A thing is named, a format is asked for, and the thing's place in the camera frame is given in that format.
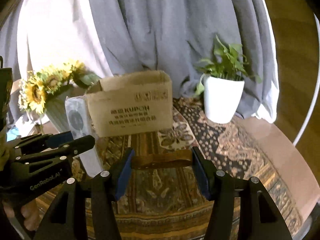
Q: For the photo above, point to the white arc floor lamp pole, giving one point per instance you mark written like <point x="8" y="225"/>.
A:
<point x="308" y="83"/>

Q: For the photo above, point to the beige curtain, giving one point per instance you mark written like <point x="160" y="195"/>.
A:
<point x="54" y="31"/>

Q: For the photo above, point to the pale green ribbed vase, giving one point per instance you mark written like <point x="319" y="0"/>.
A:
<point x="55" y="108"/>

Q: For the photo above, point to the brown cardboard box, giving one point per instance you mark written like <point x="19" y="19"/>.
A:
<point x="131" y="103"/>

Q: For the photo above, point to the white pot green plant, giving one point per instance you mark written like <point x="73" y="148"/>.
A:
<point x="222" y="80"/>

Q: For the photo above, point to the grey curtain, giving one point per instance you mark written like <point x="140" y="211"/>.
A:
<point x="173" y="35"/>

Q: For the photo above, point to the patterned oriental rug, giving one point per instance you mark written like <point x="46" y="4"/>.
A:
<point x="162" y="199"/>

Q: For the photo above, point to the sunflower bouquet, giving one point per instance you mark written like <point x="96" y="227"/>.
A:
<point x="39" y="87"/>

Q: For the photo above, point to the white remote control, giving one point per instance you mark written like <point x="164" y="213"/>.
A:
<point x="81" y="125"/>

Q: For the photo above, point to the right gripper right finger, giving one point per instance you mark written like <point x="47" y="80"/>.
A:
<point x="259" y="216"/>

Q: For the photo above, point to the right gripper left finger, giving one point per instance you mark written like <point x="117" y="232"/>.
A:
<point x="66" y="216"/>

